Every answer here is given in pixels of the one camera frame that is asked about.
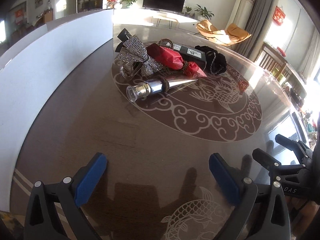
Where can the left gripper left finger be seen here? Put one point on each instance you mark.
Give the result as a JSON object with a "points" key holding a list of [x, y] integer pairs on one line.
{"points": [[42, 220]]}

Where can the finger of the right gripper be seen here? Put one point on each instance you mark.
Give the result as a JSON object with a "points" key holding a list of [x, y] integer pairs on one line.
{"points": [[300, 149], [266, 160]]}

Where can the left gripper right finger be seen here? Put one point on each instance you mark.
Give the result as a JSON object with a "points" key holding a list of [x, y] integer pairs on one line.
{"points": [[262, 207]]}

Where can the black fuzzy glove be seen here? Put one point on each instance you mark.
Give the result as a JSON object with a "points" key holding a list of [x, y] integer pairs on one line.
{"points": [[216, 63]]}

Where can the black soap bar box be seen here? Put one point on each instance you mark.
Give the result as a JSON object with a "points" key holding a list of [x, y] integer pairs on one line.
{"points": [[187, 53]]}

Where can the white cardboard sorting box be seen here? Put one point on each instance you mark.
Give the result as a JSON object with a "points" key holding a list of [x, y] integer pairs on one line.
{"points": [[33, 68]]}

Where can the person's right hand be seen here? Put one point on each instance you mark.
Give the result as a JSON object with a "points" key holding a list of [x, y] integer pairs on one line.
{"points": [[307, 210]]}

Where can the floral patterned cloth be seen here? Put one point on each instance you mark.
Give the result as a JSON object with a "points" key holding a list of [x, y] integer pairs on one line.
{"points": [[10, 227]]}

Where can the wooden chair by window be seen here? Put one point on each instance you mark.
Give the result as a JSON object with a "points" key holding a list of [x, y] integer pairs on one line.
{"points": [[271, 60]]}

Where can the orange lounge chair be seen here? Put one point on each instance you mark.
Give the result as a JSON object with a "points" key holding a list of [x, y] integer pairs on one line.
{"points": [[232, 35]]}

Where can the white floor air conditioner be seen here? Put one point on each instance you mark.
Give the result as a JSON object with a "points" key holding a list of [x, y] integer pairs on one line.
{"points": [[241, 13]]}

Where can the silver cone bottle stopper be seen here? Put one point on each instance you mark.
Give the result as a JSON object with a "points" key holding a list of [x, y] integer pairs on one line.
{"points": [[156, 86]]}

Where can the grey curtain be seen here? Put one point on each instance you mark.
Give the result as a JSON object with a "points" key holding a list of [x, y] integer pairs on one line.
{"points": [[255, 24]]}

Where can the green potted plant right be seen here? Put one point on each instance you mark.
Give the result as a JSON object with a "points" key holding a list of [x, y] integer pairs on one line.
{"points": [[203, 13]]}

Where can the green potted plant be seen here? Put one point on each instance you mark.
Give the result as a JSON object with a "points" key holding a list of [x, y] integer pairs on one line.
{"points": [[203, 13], [128, 3]]}

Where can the rhinestone bow hair clip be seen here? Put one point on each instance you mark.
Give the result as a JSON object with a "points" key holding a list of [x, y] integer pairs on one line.
{"points": [[132, 52]]}

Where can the black flat television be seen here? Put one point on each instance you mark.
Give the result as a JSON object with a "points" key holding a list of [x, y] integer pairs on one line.
{"points": [[168, 5]]}

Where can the green potted plant left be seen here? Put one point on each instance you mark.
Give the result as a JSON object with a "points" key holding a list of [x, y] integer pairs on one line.
{"points": [[128, 3]]}

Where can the red flower plant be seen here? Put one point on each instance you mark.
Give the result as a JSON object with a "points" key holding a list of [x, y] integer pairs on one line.
{"points": [[111, 3]]}

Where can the red wall hanging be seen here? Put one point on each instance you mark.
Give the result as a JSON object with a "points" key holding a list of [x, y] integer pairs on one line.
{"points": [[278, 16]]}

